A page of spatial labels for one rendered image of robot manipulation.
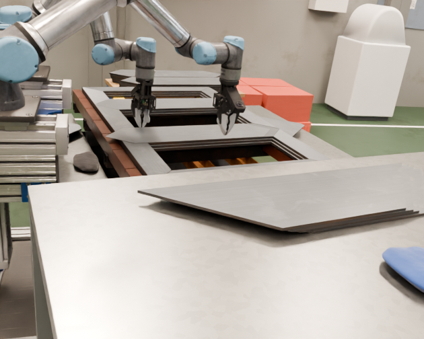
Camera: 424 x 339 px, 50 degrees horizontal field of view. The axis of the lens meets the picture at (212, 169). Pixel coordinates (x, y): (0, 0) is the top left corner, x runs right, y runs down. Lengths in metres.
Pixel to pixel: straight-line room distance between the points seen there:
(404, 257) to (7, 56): 0.99
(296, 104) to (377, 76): 1.43
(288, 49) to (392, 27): 1.26
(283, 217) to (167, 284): 0.26
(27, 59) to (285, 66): 5.13
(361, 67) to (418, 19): 1.55
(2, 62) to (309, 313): 0.94
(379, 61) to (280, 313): 5.36
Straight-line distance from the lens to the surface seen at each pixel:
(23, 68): 1.27
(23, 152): 1.46
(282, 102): 4.72
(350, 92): 5.82
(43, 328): 1.06
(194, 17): 5.71
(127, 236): 0.75
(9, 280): 2.11
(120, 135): 1.80
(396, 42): 6.00
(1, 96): 1.41
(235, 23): 5.86
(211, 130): 1.94
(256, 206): 0.82
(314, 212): 0.84
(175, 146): 1.78
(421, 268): 0.76
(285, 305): 0.65
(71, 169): 1.91
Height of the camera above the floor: 1.44
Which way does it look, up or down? 23 degrees down
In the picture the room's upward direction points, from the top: 6 degrees clockwise
